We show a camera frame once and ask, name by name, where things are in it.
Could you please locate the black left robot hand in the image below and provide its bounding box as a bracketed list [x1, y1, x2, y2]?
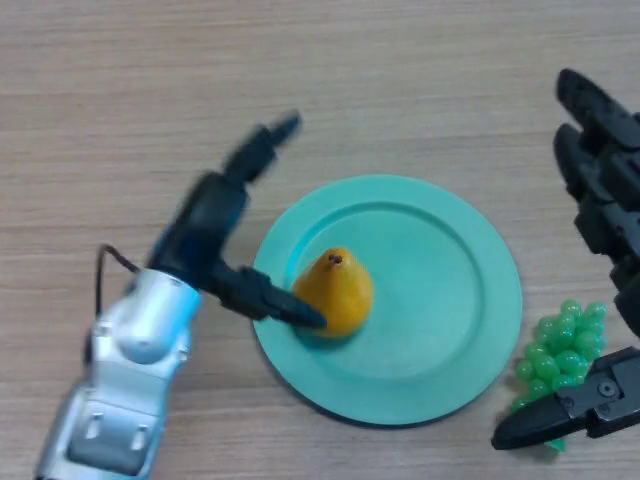
[147, 110, 329, 331]

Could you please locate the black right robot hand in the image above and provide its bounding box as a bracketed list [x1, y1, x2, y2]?
[491, 68, 640, 452]

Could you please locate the yellow pear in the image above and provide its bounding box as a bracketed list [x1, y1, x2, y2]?
[292, 245, 375, 340]

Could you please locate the green round plate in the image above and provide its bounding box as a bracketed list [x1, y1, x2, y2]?
[251, 174, 524, 429]

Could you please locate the green grapes bunch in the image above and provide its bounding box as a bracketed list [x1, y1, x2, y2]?
[509, 298, 609, 454]

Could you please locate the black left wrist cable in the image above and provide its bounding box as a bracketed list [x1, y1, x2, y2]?
[94, 243, 142, 321]

